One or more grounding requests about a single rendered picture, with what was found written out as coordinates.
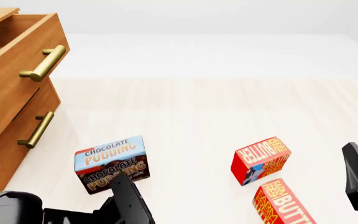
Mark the chocolate pudding box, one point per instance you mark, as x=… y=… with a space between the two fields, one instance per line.
x=110 y=156

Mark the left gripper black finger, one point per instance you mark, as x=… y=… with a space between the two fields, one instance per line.
x=129 y=200

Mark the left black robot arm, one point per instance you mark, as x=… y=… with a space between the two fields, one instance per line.
x=8 y=207

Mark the red butter box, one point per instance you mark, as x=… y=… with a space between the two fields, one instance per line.
x=259 y=156
x=278 y=205

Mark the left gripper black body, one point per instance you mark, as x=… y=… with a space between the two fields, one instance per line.
x=73 y=217

